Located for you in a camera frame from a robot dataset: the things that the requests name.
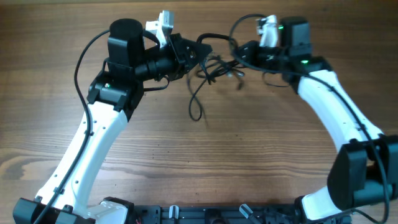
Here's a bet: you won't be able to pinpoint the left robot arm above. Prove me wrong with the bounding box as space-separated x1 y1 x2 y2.
12 19 212 223

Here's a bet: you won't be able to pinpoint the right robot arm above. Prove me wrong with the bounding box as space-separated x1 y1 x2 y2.
231 14 397 223

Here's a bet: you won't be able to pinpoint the black usb cables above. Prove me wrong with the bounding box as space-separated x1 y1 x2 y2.
185 32 249 122

